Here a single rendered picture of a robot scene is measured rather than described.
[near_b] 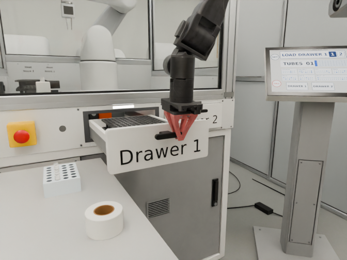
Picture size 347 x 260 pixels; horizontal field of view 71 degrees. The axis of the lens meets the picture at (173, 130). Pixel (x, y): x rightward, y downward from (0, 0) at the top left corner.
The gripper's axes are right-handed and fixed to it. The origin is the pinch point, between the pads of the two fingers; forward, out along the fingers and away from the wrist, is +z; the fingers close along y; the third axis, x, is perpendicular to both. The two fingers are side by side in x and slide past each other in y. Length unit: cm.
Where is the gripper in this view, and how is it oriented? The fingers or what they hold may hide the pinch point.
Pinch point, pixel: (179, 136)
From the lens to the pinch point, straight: 61.4
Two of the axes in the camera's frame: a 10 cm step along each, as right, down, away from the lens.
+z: -0.3, 9.6, 2.9
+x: -8.9, 1.1, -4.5
